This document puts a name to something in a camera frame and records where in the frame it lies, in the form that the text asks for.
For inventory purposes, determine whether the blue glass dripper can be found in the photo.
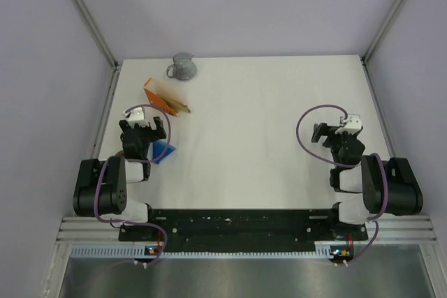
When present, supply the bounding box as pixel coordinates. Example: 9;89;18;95
152;140;176;164

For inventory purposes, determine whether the orange filter package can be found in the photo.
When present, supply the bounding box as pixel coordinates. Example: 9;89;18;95
143;77;191;117

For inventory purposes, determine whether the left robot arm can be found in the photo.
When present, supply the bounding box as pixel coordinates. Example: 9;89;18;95
73;117;167;240

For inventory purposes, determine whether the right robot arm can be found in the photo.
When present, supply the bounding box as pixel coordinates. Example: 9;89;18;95
312;121;423;239

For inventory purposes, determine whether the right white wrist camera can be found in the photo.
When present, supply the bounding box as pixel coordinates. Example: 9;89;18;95
336;114;363;135

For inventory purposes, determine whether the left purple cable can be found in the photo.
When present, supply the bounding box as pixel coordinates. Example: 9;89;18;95
94;104;173;267

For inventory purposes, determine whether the purple cable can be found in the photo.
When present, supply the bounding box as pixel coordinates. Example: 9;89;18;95
94;104;173;267
295;104;389;267

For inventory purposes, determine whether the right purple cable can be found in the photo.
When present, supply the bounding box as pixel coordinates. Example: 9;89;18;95
295;104;389;267

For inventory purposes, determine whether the right aluminium corner post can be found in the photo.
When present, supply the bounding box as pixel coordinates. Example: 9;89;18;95
361;0;429;64

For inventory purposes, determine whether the aluminium corner post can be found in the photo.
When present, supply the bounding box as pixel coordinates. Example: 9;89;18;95
361;0;429;64
52;0;119;68

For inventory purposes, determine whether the aluminium front rail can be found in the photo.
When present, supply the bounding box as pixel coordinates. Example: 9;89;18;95
57;214;437;244

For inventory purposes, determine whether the grey slotted cable duct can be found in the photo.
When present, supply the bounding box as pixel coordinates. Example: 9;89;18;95
71;244;352;260

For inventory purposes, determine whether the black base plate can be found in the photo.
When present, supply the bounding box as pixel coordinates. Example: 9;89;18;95
118;208;369;253

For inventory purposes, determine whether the left aluminium corner post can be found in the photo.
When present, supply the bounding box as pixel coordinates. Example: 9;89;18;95
52;0;119;68

